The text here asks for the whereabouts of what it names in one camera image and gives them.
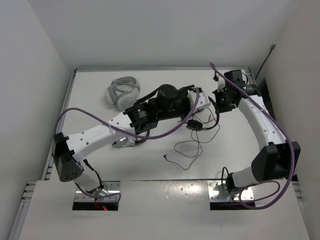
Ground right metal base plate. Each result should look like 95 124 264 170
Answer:
207 180 255 203

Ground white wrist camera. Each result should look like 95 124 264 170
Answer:
213 75 226 92
187 88 211 113

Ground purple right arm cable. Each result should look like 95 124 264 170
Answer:
209 61 296 210

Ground white grey headphones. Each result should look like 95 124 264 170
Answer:
104 76 141 111

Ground aluminium table edge rail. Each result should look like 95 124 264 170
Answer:
74 66 251 71

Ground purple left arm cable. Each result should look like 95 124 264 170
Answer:
55 87 201 204

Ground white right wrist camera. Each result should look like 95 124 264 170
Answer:
213 75 226 92

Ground black wall cable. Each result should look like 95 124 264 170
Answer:
254 43 276 81

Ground metal base plate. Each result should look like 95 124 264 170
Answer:
74 181 121 203
207 180 255 203

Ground black wrapped headset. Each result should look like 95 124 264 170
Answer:
177 84 197 95

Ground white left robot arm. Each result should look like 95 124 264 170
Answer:
51 85 201 199

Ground black headphones with thin cable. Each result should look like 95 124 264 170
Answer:
163 96 221 171

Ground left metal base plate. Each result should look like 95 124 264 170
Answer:
74 181 121 203

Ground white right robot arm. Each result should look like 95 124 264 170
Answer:
213 70 301 193

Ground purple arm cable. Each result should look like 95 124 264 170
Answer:
209 61 296 210
55 87 201 204

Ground brown silver headphones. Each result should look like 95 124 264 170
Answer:
111 136 147 148

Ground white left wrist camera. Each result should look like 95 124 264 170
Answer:
187 88 211 113

